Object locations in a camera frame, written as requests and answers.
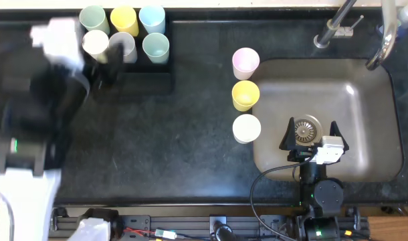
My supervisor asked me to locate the black tray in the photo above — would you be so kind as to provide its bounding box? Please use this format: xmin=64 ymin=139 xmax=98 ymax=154
xmin=78 ymin=6 xmax=174 ymax=95

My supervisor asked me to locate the black cable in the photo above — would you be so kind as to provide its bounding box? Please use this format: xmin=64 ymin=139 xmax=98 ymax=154
xmin=249 ymin=152 xmax=318 ymax=241

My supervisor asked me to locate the blue cup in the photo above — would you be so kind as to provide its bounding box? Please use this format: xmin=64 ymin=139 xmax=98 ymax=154
xmin=138 ymin=5 xmax=167 ymax=35

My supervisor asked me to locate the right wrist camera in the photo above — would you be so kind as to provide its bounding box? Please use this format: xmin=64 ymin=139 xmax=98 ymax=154
xmin=312 ymin=135 xmax=345 ymax=165

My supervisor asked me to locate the steel tap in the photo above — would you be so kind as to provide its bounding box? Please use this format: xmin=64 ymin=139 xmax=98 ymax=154
xmin=312 ymin=0 xmax=401 ymax=72

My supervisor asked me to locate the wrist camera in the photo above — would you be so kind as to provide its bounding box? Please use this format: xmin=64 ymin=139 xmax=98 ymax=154
xmin=29 ymin=17 xmax=86 ymax=73
xmin=312 ymin=135 xmax=345 ymax=165

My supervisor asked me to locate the pink cup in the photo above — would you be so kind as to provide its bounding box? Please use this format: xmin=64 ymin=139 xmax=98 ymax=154
xmin=231 ymin=47 xmax=261 ymax=81

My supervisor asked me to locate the yellow cup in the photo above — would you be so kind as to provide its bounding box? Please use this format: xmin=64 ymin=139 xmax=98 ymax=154
xmin=110 ymin=5 xmax=140 ymax=37
xmin=231 ymin=80 xmax=261 ymax=112

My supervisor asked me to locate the grey cup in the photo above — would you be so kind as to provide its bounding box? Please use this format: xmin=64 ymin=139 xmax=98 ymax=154
xmin=108 ymin=31 xmax=138 ymax=64

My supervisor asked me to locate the steel sink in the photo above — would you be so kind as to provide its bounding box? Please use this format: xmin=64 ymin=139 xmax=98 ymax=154
xmin=252 ymin=58 xmax=404 ymax=183

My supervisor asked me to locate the white cup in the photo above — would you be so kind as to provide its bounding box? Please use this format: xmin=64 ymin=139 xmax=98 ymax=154
xmin=82 ymin=29 xmax=110 ymax=64
xmin=231 ymin=113 xmax=262 ymax=145

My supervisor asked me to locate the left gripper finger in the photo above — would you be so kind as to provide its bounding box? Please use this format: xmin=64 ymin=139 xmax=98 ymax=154
xmin=86 ymin=61 xmax=105 ymax=93
xmin=106 ymin=43 xmax=125 ymax=85

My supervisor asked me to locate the mounting rail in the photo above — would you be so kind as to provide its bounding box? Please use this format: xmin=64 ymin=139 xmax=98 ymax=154
xmin=49 ymin=206 xmax=371 ymax=241

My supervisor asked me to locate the green cup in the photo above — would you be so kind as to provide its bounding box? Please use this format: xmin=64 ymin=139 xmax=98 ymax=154
xmin=142 ymin=32 xmax=171 ymax=65
xmin=78 ymin=5 xmax=110 ymax=35

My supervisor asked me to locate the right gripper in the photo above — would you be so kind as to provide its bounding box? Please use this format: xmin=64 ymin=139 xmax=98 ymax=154
xmin=278 ymin=116 xmax=350 ymax=163

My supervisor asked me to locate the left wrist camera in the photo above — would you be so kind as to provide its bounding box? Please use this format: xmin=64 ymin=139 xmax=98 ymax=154
xmin=29 ymin=17 xmax=86 ymax=73

